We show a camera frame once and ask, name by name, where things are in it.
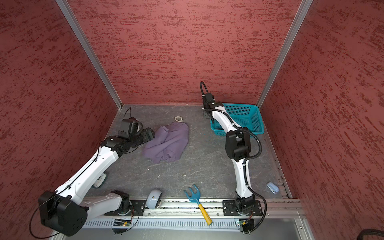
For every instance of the aluminium front rail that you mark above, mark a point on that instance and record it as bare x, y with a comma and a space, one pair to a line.
183, 208

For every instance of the light blue stapler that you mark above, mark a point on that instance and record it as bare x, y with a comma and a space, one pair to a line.
273, 188

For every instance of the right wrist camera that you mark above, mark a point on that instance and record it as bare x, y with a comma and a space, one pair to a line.
208, 98

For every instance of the teal plastic basket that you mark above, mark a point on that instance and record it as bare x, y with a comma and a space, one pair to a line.
246, 116

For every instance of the slotted white cable duct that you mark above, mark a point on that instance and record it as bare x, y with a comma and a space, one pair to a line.
169, 224

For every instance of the purple trousers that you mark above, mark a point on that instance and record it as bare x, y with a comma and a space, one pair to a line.
168, 144

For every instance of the grey computer mouse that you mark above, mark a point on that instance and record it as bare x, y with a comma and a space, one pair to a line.
154, 199

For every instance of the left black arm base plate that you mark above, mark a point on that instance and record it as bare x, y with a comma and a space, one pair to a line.
135, 208

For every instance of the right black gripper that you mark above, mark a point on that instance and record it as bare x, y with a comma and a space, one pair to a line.
205, 114

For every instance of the teal alarm clock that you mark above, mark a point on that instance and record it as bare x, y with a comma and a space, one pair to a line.
99, 181

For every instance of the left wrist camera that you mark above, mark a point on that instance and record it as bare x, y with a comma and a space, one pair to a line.
129, 128

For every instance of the blue toy rake yellow handle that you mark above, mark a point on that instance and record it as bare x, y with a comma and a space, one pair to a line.
194, 196

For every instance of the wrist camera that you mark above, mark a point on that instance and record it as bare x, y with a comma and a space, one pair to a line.
208, 98
129, 128

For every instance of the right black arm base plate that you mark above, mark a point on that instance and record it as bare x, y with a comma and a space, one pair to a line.
239, 208

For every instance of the beige rubber band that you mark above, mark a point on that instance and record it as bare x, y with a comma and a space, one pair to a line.
178, 119

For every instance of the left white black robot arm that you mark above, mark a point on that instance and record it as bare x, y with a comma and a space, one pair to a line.
65, 210

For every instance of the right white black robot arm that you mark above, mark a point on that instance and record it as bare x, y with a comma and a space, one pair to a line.
238, 149

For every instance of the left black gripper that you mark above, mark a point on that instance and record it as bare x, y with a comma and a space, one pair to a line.
144, 133

